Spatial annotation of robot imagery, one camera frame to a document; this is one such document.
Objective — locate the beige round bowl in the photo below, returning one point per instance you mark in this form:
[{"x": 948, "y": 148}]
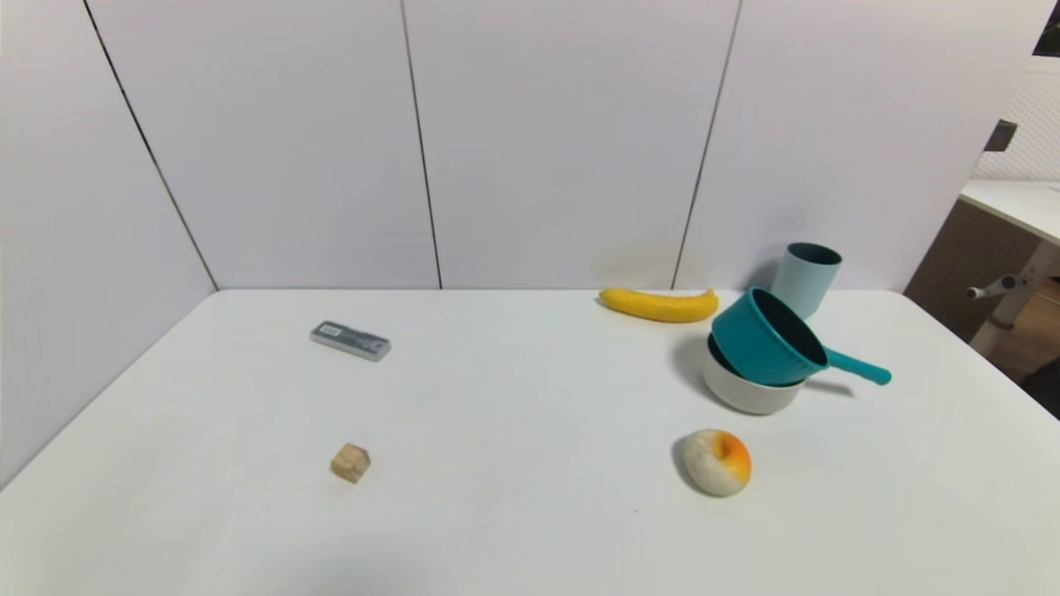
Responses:
[{"x": 745, "y": 399}]

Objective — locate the dark object on floor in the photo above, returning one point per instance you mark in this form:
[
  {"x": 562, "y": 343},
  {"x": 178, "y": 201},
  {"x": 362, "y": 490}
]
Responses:
[{"x": 1047, "y": 389}]

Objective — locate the yellow banana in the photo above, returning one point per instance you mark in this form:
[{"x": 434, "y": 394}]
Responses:
[{"x": 662, "y": 306}]

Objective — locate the grey rectangular case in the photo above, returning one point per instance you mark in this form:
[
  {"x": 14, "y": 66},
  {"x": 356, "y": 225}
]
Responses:
[{"x": 349, "y": 341}]

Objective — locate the small wooden cube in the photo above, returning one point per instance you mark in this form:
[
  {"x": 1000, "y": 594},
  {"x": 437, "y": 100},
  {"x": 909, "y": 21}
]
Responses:
[{"x": 349, "y": 463}]

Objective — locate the white and orange peach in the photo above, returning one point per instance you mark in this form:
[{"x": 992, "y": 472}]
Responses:
[{"x": 712, "y": 472}]

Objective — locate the light blue cup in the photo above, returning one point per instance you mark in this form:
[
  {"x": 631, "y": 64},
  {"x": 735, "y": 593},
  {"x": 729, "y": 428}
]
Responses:
[{"x": 813, "y": 277}]

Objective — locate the brown desk side panel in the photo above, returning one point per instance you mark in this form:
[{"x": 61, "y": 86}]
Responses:
[{"x": 952, "y": 257}]

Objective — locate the white side desk top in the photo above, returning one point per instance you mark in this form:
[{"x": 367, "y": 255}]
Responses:
[{"x": 1019, "y": 203}]

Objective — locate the white slanted desk leg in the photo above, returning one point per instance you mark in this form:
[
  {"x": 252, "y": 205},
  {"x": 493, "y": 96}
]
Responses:
[{"x": 1035, "y": 269}]

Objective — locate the small black wall bracket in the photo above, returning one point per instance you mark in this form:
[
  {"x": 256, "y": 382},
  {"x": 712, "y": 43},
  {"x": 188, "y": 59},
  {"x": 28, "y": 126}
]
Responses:
[{"x": 1000, "y": 136}]

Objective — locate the dark wall-mounted object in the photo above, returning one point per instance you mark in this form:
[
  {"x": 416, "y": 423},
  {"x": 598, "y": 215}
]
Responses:
[{"x": 1052, "y": 41}]

